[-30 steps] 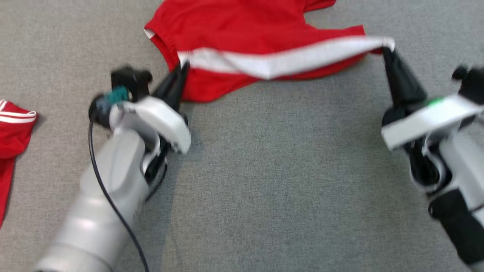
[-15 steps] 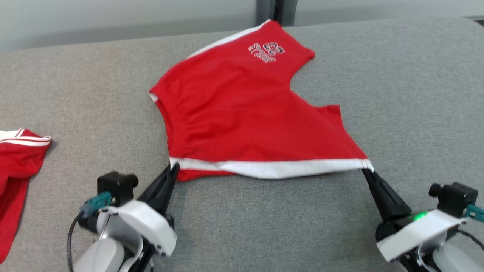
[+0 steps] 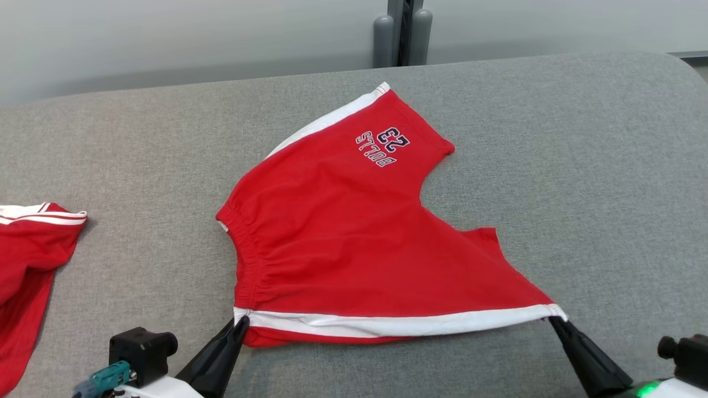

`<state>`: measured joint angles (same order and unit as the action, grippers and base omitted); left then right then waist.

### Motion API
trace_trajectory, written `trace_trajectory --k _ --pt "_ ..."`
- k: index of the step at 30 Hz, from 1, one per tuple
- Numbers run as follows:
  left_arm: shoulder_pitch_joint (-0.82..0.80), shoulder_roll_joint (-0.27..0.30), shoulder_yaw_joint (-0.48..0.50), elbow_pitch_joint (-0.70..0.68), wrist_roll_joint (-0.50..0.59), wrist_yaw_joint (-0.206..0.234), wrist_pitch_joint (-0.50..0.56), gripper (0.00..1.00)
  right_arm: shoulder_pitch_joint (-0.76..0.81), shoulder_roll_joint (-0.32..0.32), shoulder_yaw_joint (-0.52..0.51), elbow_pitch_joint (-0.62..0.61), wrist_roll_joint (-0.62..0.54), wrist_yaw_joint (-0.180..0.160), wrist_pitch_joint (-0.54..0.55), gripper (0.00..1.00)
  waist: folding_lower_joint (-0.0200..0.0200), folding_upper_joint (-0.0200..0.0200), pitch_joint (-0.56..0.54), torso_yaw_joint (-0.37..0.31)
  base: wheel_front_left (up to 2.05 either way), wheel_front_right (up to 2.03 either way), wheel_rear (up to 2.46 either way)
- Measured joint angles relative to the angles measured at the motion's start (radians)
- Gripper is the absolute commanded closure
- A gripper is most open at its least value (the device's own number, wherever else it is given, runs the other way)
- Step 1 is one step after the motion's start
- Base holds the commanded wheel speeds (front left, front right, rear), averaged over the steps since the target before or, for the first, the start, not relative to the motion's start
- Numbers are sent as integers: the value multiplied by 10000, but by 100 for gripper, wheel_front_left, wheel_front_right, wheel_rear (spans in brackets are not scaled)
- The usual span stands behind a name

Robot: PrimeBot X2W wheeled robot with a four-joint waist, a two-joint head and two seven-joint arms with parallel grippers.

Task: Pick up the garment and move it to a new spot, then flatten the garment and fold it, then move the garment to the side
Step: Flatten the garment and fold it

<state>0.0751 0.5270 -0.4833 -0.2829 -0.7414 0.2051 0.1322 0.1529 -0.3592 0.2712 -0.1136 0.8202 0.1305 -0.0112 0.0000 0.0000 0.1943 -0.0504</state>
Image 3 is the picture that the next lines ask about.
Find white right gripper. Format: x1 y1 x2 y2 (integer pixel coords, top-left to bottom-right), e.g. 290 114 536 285
548 317 708 398

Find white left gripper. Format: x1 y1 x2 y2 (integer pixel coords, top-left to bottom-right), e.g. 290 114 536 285
112 317 251 398

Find red shorts with white stripe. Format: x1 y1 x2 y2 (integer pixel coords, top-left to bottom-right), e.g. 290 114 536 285
216 82 568 348

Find red and white jersey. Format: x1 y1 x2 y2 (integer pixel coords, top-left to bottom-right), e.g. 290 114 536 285
0 202 88 396

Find teal left cable connector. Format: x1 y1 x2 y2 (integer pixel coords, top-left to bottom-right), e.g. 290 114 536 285
71 361 137 398

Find grey floor rail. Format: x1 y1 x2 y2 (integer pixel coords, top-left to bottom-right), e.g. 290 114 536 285
667 51 708 67

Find grey metal partition post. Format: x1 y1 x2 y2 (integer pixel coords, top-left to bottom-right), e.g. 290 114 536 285
408 0 434 66
373 0 405 69

